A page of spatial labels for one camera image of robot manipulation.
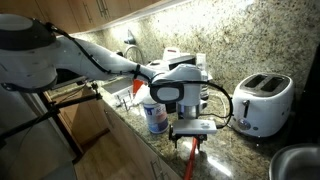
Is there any kitchen sink basin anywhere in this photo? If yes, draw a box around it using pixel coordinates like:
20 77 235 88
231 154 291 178
102 77 132 94

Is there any white wipes canister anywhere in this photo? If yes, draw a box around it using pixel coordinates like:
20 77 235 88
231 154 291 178
133 85 169 134

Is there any black camera tripod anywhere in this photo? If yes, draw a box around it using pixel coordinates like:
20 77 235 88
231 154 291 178
0 83 102 148

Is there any wooden upper cabinet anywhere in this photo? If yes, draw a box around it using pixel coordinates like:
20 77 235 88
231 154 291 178
0 0 166 33

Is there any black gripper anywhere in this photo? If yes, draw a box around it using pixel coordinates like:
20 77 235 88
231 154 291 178
169 125 207 150

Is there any white two-slot toaster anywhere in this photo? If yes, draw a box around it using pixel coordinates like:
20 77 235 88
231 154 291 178
229 73 294 137

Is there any black and white coffee machine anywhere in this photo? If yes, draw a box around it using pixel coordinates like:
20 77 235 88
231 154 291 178
146 54 202 107

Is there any chrome kitchen faucet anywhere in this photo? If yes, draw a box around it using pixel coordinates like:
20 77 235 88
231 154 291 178
124 30 144 64

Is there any white toaster power cable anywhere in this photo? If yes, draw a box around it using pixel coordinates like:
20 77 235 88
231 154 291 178
209 92 234 129

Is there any stainless steel pot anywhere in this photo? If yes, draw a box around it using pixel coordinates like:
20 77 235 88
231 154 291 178
269 144 320 180

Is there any stainless steel refrigerator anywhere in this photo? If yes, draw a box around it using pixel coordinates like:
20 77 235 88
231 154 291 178
0 89 77 180

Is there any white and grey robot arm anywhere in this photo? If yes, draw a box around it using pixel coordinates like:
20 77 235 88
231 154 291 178
0 14 217 141

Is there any orange silicone spatula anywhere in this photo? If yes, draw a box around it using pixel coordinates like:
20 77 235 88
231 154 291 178
183 138 198 180

